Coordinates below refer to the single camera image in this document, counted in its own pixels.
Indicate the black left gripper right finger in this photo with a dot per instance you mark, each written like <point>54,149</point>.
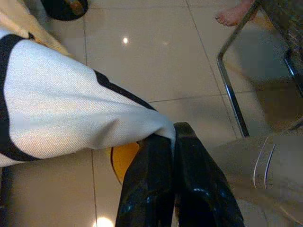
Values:
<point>201,189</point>

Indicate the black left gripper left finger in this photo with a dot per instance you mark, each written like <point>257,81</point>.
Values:
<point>146,189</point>

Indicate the yellow duck-print blanket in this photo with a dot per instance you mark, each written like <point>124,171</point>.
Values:
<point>59,106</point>

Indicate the person's bare foot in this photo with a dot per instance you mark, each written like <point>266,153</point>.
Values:
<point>233,15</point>

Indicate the black mesh trash bin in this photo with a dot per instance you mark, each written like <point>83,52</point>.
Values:
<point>61,14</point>

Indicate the chair with chrome frame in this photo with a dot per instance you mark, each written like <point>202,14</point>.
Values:
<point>232,94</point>

